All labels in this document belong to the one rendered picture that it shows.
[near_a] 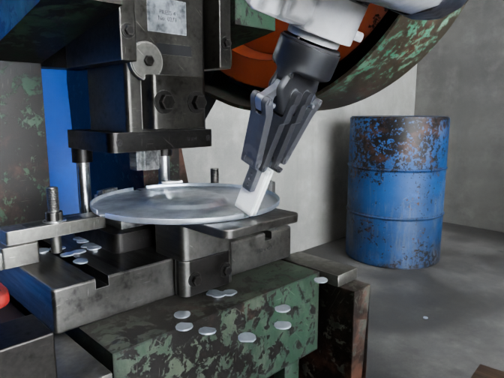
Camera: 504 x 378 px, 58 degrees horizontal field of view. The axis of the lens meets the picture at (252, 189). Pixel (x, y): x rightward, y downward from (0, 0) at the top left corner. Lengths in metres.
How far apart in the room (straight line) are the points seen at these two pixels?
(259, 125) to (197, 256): 0.24
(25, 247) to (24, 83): 0.32
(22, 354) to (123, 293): 0.20
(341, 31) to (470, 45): 3.51
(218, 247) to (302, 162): 2.26
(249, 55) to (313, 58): 0.58
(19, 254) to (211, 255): 0.27
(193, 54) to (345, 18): 0.33
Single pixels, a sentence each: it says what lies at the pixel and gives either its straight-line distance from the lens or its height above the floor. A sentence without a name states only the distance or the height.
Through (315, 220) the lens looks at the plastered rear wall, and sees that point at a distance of 3.12.
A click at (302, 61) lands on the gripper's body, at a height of 0.98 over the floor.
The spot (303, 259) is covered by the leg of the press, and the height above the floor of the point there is 0.64.
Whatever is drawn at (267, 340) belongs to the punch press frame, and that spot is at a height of 0.57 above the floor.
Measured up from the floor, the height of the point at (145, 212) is 0.78.
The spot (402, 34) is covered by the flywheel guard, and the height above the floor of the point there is 1.05.
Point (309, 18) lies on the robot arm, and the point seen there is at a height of 1.02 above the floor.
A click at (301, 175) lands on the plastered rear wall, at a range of 2.94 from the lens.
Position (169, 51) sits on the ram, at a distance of 0.75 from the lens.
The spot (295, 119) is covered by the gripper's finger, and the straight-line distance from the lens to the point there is 0.58.
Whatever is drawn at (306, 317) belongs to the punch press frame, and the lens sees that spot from 0.83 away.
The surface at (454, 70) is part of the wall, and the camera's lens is 4.04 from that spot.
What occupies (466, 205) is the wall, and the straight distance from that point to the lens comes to 4.04.
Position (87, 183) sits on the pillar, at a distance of 0.84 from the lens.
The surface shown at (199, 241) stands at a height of 0.73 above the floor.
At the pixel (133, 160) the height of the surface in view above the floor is 0.84.
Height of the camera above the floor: 0.93
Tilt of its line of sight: 10 degrees down
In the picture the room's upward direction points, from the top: straight up
